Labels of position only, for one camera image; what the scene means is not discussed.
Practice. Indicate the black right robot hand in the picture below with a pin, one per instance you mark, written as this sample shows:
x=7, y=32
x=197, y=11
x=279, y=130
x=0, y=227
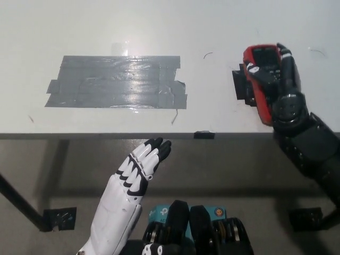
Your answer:
x=289, y=79

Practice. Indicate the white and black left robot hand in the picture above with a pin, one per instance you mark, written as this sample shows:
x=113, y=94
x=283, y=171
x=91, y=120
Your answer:
x=117, y=207

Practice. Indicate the red and black digital multimeter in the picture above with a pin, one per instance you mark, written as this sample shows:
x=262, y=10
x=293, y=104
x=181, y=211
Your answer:
x=259, y=93

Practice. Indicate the black robot body teal tops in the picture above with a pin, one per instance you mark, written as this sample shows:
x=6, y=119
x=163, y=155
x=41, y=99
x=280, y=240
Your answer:
x=180, y=217

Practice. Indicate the grey duct tape patch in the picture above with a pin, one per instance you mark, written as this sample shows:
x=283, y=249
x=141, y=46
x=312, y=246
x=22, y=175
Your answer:
x=117, y=83

